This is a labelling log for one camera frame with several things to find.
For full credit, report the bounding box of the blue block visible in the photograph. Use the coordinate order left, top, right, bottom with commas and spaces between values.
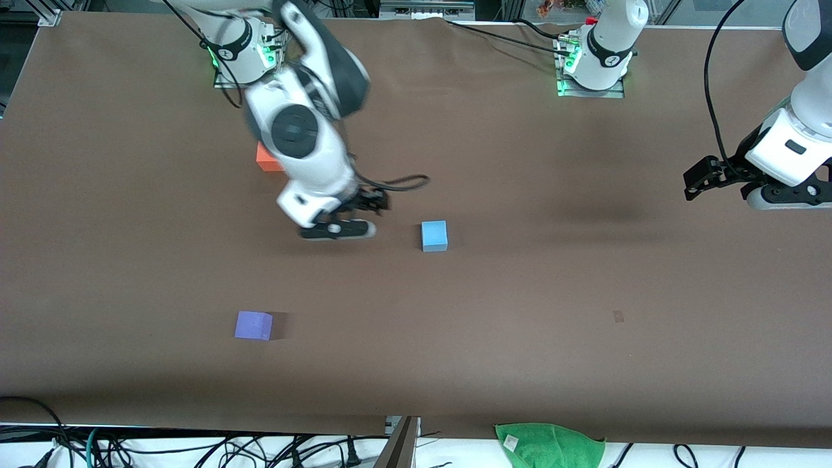
421, 220, 449, 253

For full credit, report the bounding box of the orange block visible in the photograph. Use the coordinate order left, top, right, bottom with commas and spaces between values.
255, 142, 287, 174

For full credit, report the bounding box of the purple block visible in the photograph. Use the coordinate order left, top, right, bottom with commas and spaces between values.
235, 311, 274, 342

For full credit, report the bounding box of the grey power strip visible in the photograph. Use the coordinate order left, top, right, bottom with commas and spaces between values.
379, 0, 476, 20

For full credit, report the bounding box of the green cloth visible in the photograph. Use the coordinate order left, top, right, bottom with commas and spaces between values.
494, 422, 606, 468

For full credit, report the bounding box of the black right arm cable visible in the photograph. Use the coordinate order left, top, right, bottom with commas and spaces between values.
350, 153, 432, 193

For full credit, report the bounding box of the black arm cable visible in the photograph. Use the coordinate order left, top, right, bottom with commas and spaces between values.
350, 153, 432, 193
704, 0, 748, 177

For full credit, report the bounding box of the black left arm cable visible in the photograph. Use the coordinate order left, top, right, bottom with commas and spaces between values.
704, 0, 748, 177

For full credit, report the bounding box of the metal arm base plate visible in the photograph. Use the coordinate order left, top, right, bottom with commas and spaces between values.
554, 36, 626, 99
213, 26, 287, 90

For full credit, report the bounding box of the black cable on table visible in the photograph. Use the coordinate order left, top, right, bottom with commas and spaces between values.
444, 18, 573, 56

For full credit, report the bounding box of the grey metal post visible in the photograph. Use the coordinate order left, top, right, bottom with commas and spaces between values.
374, 416, 421, 468

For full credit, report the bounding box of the aluminium frame bar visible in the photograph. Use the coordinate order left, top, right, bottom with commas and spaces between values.
0, 0, 63, 28

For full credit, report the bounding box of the thick black cable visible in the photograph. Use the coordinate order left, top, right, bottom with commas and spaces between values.
0, 395, 69, 468

